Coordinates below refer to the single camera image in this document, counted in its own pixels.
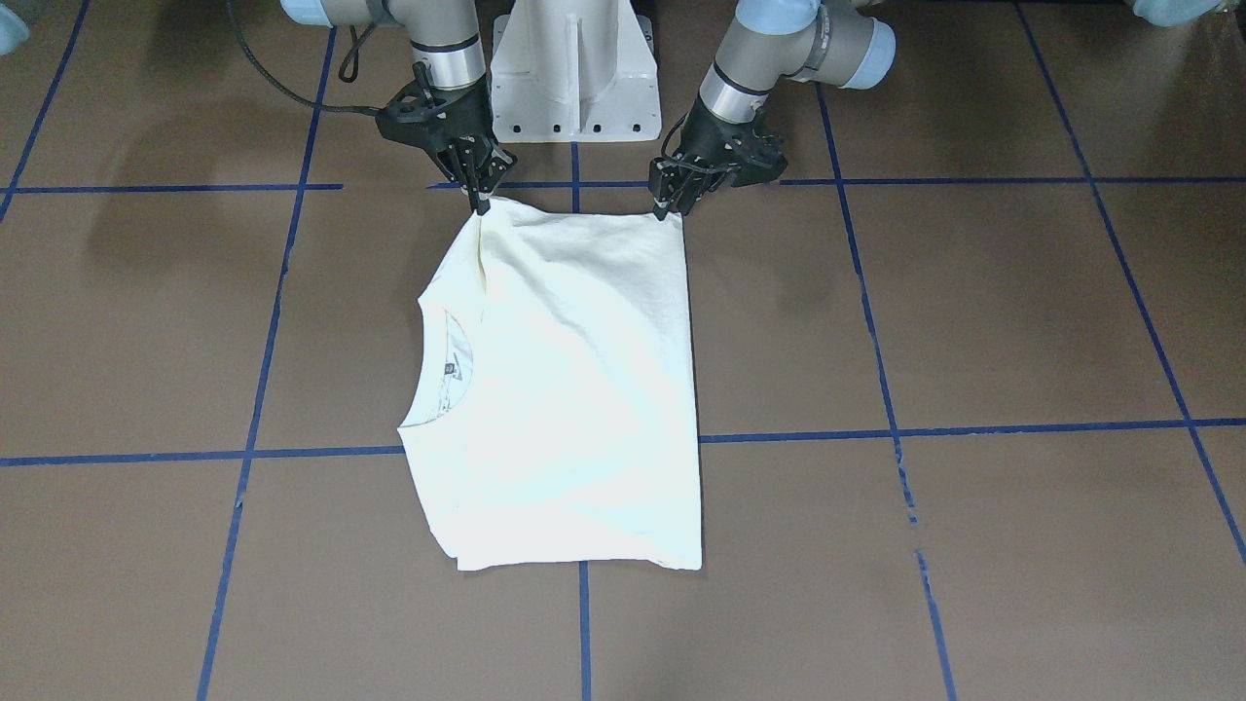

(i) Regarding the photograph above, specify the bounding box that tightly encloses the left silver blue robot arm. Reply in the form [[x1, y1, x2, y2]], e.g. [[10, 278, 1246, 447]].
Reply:
[[648, 1, 898, 218]]

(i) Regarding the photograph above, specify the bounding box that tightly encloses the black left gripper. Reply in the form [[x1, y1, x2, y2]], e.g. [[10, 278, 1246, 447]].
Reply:
[[648, 97, 766, 222]]

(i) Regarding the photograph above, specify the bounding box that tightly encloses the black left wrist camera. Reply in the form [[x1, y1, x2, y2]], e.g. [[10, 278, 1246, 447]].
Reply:
[[728, 108, 787, 188]]

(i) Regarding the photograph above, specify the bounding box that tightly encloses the cream long-sleeve printed shirt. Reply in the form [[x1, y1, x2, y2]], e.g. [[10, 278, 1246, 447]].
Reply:
[[399, 197, 703, 572]]

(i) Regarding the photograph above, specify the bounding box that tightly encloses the white camera mast with base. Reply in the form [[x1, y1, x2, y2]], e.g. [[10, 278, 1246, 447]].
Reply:
[[490, 1, 662, 143]]

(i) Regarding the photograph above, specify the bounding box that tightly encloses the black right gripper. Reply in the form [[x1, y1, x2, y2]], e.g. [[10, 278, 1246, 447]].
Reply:
[[406, 62, 517, 215]]

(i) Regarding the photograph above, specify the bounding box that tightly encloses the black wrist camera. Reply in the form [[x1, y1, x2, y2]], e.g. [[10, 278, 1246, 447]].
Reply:
[[375, 83, 441, 149], [728, 108, 787, 188]]

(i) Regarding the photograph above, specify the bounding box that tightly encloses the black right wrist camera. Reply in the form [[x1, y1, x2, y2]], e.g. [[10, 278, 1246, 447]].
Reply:
[[375, 83, 441, 149]]

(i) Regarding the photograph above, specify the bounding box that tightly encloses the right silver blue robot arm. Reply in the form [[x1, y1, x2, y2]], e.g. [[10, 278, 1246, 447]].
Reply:
[[141, 1, 516, 215]]

